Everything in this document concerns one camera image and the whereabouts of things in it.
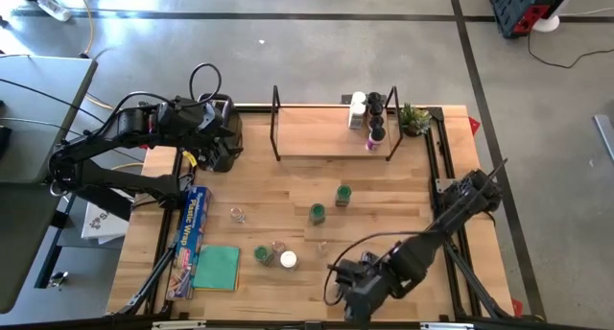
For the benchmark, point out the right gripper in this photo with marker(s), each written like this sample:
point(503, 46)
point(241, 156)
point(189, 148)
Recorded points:
point(367, 279)

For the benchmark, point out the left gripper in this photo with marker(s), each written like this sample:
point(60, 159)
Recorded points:
point(187, 121)

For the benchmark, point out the small cork-stoppered glass jar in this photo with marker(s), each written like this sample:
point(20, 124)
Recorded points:
point(237, 214)
point(278, 246)
point(323, 248)

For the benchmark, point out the white-lid bagel seasoning jar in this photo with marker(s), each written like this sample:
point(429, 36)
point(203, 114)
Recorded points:
point(356, 119)
point(358, 98)
point(289, 259)

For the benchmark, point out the green-lid oregano jar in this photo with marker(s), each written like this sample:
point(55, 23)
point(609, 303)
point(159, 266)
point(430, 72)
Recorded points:
point(262, 254)
point(317, 211)
point(343, 192)

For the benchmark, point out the purple-label bottle black lid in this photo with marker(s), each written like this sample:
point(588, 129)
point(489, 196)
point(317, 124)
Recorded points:
point(376, 134)

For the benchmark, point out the orange spice bottle black lid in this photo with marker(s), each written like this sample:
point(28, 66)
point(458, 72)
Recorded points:
point(376, 109)

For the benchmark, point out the red spice bottle black lid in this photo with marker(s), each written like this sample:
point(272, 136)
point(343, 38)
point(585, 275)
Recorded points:
point(374, 98)

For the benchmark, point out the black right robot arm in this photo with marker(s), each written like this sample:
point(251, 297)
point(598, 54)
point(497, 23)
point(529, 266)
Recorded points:
point(417, 263)

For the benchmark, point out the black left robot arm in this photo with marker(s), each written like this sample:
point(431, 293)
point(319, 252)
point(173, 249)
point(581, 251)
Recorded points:
point(96, 138)

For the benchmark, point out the yellow tag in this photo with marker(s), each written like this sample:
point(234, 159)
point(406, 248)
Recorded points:
point(190, 158)

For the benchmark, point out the black toaster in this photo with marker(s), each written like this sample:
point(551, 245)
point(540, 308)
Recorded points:
point(232, 114)

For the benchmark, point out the blue plastic wrap box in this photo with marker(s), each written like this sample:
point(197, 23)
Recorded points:
point(189, 243)

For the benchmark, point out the teal folded cloth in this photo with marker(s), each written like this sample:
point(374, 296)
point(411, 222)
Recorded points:
point(216, 267)

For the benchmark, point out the small black box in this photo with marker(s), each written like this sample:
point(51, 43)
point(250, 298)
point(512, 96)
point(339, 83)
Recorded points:
point(345, 99)

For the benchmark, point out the white cardboard box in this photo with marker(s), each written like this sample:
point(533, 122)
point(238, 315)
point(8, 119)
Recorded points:
point(103, 227)

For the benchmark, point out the red table clamp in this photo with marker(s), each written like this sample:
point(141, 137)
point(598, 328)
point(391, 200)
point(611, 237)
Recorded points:
point(474, 126)
point(516, 308)

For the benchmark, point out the small potted succulent plant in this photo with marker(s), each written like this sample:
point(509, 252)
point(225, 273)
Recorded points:
point(413, 120)

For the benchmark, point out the light grey desk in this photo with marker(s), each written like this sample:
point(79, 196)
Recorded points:
point(38, 128)

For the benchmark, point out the small metal clip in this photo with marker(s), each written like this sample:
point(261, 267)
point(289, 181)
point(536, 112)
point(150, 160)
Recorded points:
point(58, 278)

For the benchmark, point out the white power strip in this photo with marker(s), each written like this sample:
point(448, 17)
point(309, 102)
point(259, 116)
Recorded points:
point(53, 7)

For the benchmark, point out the dark grey desk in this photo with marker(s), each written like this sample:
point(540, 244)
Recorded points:
point(24, 248)

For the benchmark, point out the grey metal bar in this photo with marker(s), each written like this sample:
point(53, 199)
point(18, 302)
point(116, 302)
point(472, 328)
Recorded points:
point(605, 133)

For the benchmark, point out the dark blue and red crate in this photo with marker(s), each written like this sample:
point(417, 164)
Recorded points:
point(515, 6)

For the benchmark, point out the white stand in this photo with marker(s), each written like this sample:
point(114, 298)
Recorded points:
point(547, 22)

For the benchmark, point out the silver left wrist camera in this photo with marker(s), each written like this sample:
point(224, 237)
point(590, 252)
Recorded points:
point(209, 118)

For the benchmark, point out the wooden shelf with black frame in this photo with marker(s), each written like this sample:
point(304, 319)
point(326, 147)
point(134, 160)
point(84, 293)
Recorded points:
point(316, 133)

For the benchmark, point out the silver bracket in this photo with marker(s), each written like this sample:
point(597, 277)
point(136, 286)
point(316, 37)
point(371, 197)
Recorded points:
point(446, 326)
point(177, 325)

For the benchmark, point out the black metal rig frame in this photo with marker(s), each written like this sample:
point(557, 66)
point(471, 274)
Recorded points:
point(144, 286)

